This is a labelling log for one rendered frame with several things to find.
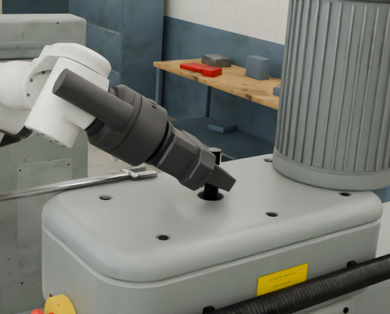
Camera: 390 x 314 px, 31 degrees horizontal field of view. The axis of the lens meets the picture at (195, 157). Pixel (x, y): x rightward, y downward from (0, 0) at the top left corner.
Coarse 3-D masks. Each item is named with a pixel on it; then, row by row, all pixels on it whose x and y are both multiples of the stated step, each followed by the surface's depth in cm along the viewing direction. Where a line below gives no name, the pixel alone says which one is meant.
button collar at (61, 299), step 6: (48, 300) 91; (54, 300) 89; (60, 300) 89; (66, 300) 89; (48, 306) 91; (54, 306) 89; (60, 306) 88; (66, 306) 89; (72, 306) 89; (48, 312) 91; (54, 312) 89; (60, 312) 88; (66, 312) 88; (72, 312) 89
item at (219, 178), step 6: (216, 168) 96; (216, 174) 97; (222, 174) 97; (228, 174) 97; (210, 180) 97; (216, 180) 97; (222, 180) 97; (228, 180) 98; (234, 180) 98; (216, 186) 97; (222, 186) 98; (228, 186) 98
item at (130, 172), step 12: (132, 168) 106; (144, 168) 107; (72, 180) 100; (84, 180) 100; (96, 180) 101; (108, 180) 102; (120, 180) 103; (12, 192) 94; (24, 192) 95; (36, 192) 95; (48, 192) 96
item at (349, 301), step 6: (342, 300) 106; (348, 300) 107; (330, 306) 105; (336, 306) 105; (342, 306) 106; (348, 306) 107; (312, 312) 103; (318, 312) 103; (324, 312) 104; (330, 312) 104; (336, 312) 105; (342, 312) 106; (348, 312) 107
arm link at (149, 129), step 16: (144, 112) 89; (160, 112) 91; (144, 128) 89; (160, 128) 90; (128, 144) 89; (144, 144) 89; (160, 144) 92; (176, 144) 91; (192, 144) 92; (112, 160) 93; (128, 160) 91; (144, 160) 91; (160, 160) 91; (176, 160) 91; (192, 160) 92; (208, 160) 92; (176, 176) 92; (192, 176) 91; (208, 176) 91
